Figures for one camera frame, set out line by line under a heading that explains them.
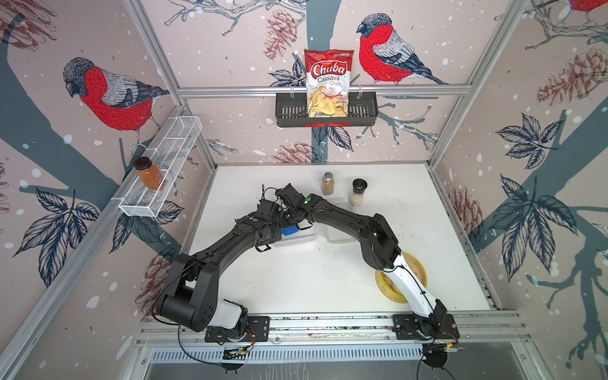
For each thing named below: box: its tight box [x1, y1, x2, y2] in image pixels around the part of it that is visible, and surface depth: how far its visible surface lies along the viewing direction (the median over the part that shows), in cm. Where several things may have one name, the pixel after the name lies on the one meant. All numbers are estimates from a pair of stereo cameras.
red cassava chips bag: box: [304, 49, 354, 118], surface depth 87 cm
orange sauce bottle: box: [133, 156, 164, 190], surface depth 69 cm
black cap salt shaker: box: [349, 178, 369, 208], surface depth 100 cm
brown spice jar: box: [321, 171, 335, 196], surface depth 107 cm
